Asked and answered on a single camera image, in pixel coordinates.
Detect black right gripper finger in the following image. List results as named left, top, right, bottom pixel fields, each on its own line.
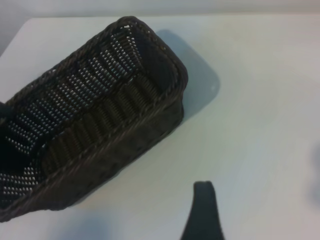
left=179, top=180, right=226, bottom=240

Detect dark brown woven wicker basket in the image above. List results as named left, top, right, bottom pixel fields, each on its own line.
left=0, top=15, right=189, bottom=224

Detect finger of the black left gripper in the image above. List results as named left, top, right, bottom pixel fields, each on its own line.
left=0, top=99, right=13, bottom=124
left=0, top=138, right=34, bottom=174

